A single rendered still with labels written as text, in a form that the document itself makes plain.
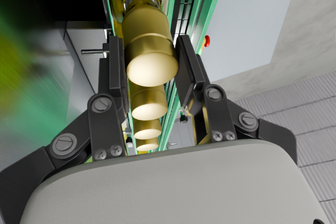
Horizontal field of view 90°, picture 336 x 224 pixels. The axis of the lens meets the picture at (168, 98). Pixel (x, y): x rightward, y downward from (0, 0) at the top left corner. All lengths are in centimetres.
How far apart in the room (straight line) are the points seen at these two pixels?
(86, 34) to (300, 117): 346
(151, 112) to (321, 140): 348
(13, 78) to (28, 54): 4
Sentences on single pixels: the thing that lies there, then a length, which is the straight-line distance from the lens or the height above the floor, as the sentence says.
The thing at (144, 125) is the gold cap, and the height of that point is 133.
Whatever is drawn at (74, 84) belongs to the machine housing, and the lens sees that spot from 45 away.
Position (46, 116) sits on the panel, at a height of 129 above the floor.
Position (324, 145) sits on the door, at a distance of 357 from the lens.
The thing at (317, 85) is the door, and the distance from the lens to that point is 398.
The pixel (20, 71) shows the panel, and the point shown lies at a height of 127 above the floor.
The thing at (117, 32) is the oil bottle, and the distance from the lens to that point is 19.
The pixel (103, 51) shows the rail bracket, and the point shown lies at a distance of 36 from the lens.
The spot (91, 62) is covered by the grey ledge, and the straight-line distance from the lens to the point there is 51.
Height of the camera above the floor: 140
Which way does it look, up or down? 30 degrees down
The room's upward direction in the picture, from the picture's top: 168 degrees clockwise
